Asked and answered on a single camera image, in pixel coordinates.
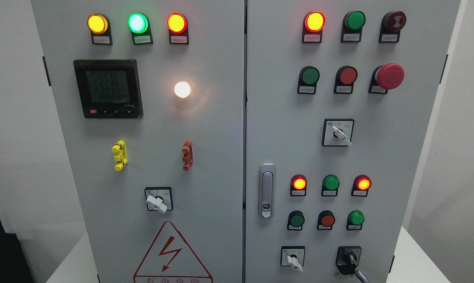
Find black rotary knob switch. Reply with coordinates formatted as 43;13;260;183
335;246;362;275

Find grey electrical cabinet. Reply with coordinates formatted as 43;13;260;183
31;0;461;283

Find red terminal connector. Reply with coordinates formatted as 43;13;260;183
182;140;193;171

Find red lamp lower left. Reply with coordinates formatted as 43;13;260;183
290;174;307;197

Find white lit indicator lamp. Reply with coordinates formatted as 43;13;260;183
174;81;191;99

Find green push button upper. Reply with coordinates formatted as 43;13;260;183
297;66;320;95

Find green push button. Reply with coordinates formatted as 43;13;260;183
286;211;305;231
297;66;320;95

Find green push button lower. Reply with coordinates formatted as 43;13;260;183
286;211;305;231

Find green lamp lower middle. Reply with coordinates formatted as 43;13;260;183
321;175;340;197

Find yellow terminal connector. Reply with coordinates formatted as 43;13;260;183
112;140;128;171

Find red push button lower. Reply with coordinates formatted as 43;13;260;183
317;210;336;230

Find red push button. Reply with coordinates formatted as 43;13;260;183
333;66;358;94
317;210;336;230

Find red push button upper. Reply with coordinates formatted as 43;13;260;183
333;66;358;94

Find red lamp lower right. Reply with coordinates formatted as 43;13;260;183
351;175;372;197

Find red indicator lamp left door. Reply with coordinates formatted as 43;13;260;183
167;13;189;45

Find red lightning warning sticker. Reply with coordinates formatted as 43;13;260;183
133;221;213;283

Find black digital power meter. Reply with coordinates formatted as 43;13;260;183
73;59;143;119

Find green lamp bottom right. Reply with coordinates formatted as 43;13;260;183
345;210;365;231

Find red indicator lamp top right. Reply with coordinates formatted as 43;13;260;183
302;11;325;44

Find lit green indicator lamp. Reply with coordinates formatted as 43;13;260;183
127;12;154;45

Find red emergency stop button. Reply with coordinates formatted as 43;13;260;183
368;63;405;95

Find green indicator lamp top right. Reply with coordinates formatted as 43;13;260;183
340;11;366;43

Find yellow indicator lamp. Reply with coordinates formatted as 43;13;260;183
87;13;112;45

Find dark red buzzer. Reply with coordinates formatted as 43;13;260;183
378;11;406;43

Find black box with antenna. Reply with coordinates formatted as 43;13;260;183
0;220;34;283

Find silver door handle lock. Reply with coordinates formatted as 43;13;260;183
258;163;276;219

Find white selector switch left door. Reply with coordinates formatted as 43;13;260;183
144;187;173;214

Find white selector switch upper right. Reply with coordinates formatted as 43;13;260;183
322;119;355;147

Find white selector switch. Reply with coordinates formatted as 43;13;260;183
280;246;306;272
322;119;355;147

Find white selector switch bottom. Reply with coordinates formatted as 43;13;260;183
280;246;306;272

